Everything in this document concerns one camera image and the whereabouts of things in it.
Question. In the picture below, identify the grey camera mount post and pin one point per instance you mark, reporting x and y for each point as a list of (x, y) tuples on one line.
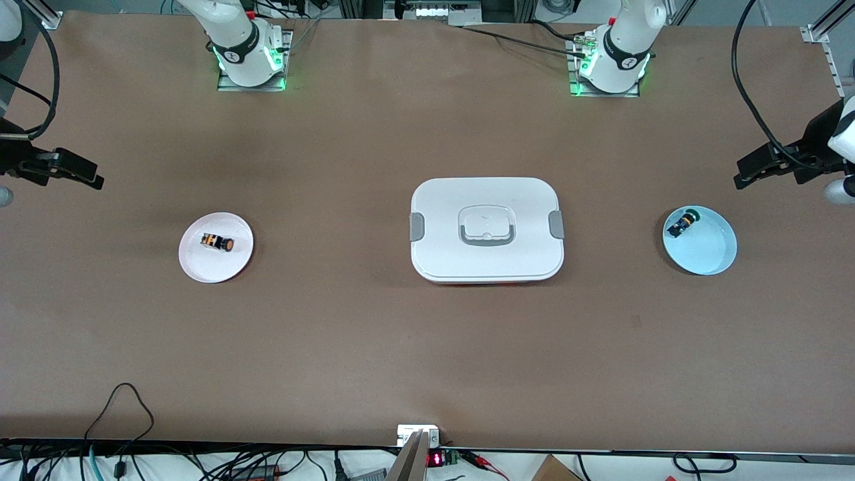
[(411, 464)]

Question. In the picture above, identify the white lidded container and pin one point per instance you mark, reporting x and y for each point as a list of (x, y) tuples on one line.
[(487, 260)]

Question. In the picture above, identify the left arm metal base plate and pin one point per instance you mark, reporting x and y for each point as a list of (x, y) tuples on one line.
[(604, 95)]

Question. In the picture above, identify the pink round plate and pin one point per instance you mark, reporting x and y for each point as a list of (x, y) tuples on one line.
[(207, 267)]

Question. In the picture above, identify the lit control unit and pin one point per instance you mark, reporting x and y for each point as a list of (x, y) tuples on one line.
[(434, 12)]

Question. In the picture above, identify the light blue round plate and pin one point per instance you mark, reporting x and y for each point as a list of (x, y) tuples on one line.
[(708, 250)]

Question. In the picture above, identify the orange push-button switch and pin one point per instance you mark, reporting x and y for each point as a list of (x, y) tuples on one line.
[(218, 242)]

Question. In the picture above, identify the brown cardboard box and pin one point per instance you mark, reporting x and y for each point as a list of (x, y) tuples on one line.
[(554, 471)]

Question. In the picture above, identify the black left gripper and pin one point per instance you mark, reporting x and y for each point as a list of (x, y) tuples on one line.
[(805, 155)]

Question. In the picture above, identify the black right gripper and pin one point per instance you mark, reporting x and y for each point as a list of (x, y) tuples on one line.
[(15, 159)]

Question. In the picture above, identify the aluminium frame profile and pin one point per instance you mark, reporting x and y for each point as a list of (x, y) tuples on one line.
[(48, 17), (818, 33)]

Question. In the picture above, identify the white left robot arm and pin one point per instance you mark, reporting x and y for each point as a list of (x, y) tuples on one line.
[(618, 47)]

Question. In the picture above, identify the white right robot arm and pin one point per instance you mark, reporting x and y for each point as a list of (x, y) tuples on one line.
[(240, 40)]

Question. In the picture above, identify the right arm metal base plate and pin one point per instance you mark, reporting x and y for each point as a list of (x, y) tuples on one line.
[(254, 87)]

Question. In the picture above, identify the black table edge rail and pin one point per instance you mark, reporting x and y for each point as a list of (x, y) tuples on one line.
[(200, 446)]

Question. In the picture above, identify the white mounting bracket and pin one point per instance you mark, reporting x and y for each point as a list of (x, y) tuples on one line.
[(407, 434)]

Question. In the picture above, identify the green push-button switch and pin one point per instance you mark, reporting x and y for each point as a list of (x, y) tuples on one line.
[(682, 223)]

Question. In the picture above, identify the grey power strip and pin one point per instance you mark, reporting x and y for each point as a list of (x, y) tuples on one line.
[(367, 475)]

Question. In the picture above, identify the black power adapter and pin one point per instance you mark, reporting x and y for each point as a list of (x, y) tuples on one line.
[(257, 472)]

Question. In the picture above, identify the board with red display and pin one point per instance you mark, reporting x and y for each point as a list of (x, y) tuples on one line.
[(435, 459)]

